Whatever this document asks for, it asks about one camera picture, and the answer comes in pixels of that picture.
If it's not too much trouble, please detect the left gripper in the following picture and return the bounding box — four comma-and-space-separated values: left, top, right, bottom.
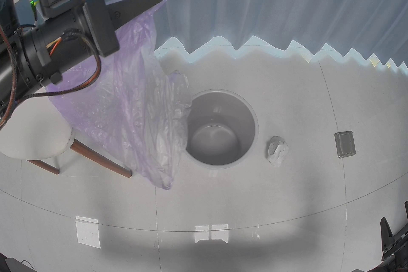
13, 0, 120, 102

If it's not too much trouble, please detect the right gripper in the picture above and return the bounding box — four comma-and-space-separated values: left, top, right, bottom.
380, 201, 408, 272

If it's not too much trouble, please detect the purple plastic bag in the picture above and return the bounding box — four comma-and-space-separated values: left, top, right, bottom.
48, 0, 192, 191

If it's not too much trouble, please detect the white wrapper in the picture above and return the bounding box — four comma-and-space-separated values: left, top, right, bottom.
267, 136, 289, 167

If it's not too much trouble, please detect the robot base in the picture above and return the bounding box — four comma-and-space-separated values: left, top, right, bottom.
0, 252, 37, 272

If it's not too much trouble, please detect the white trash bin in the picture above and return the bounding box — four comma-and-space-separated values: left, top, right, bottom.
185, 90, 259, 169

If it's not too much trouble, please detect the white cushioned wooden chair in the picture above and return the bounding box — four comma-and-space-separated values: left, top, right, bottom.
0, 0, 133, 179

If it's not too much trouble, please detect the black cable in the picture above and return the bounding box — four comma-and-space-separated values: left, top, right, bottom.
0, 52, 102, 132

